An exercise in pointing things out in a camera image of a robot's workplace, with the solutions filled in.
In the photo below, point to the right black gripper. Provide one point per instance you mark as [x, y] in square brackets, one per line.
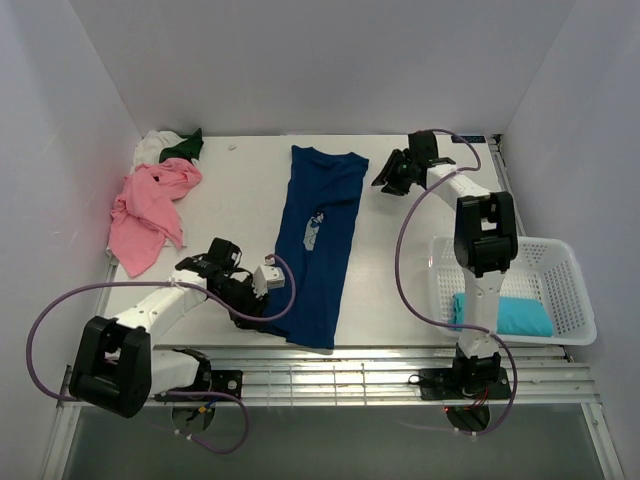
[387, 174]

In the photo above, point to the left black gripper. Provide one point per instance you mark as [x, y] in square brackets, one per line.
[253, 306]

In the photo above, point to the navy blue printed t-shirt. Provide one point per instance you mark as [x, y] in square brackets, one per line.
[315, 239]

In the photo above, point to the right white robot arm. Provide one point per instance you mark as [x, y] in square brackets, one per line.
[485, 244]

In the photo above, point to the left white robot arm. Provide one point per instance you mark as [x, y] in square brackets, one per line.
[117, 367]

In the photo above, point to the blue label sticker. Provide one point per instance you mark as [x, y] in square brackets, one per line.
[471, 139]

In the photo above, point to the pink t-shirt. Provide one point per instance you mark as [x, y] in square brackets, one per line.
[144, 217]

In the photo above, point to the dark green t-shirt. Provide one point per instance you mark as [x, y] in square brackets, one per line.
[189, 148]

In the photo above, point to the white t-shirt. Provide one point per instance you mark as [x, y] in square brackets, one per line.
[150, 147]

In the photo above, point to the white plastic basket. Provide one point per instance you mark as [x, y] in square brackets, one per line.
[545, 270]

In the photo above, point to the rolled turquoise t-shirt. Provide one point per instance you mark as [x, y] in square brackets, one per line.
[523, 317]

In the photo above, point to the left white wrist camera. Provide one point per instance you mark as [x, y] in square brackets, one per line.
[266, 278]

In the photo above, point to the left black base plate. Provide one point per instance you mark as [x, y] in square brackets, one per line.
[227, 382]

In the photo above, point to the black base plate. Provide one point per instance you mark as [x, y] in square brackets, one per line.
[439, 384]
[227, 382]

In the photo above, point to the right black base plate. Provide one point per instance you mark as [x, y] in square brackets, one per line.
[439, 384]

